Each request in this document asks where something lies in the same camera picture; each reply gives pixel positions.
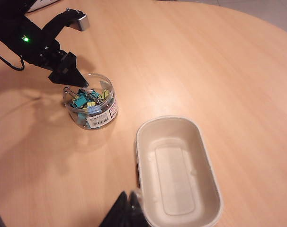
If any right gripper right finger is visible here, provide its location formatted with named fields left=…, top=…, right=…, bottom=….
left=130, top=191, right=148, bottom=227

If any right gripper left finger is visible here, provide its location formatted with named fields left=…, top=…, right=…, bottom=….
left=99, top=191, right=132, bottom=227

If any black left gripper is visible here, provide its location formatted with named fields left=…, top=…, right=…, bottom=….
left=36, top=39, right=90, bottom=87

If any clear plastic clip jar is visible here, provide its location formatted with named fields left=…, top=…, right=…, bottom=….
left=63, top=72, right=119, bottom=130

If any beige rectangular pulp tray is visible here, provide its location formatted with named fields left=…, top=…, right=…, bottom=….
left=135, top=115, right=224, bottom=227

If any white tabletop object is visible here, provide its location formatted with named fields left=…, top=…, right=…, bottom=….
left=27, top=0, right=61, bottom=12

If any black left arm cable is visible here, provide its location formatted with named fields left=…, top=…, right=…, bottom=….
left=0, top=48, right=25, bottom=70

